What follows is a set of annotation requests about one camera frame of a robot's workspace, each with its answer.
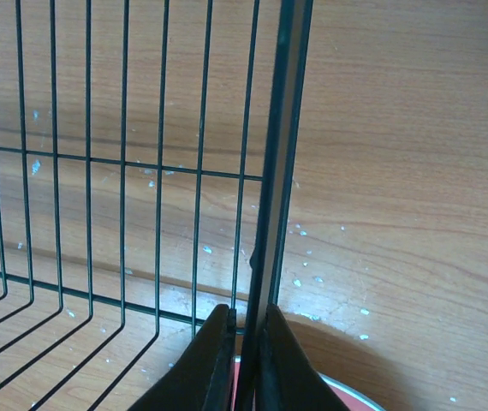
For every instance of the red and teal flower plate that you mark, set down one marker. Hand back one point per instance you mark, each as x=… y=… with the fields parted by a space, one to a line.
x=346 y=396

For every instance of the black wire dish rack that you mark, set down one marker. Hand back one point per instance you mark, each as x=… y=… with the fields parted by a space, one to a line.
x=81 y=186

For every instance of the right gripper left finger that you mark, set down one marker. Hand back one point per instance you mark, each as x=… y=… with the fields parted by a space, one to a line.
x=203 y=377

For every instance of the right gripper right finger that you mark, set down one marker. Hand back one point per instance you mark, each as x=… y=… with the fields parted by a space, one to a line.
x=277 y=338

